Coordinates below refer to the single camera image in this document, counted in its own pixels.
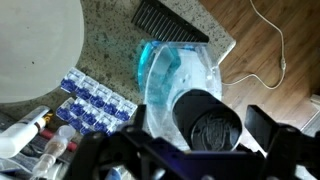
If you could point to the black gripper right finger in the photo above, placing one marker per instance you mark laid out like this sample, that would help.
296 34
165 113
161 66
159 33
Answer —
261 128

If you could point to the small clear bottle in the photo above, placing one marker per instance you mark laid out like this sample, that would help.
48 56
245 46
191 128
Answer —
55 146

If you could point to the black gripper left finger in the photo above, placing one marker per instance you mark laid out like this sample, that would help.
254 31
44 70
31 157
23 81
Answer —
140 116

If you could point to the black comb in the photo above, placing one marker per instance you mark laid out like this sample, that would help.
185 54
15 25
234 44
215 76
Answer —
166 21

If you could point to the white oval sink basin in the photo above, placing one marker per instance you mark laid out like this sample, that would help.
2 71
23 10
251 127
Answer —
36 46

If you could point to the white toiletry tube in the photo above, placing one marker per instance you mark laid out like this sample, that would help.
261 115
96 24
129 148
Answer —
20 133

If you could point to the red stick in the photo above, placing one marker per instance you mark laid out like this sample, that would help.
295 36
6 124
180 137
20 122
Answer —
71 144

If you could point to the blue mouthwash bottle black cap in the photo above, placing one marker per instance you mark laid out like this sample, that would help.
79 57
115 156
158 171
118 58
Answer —
166 80

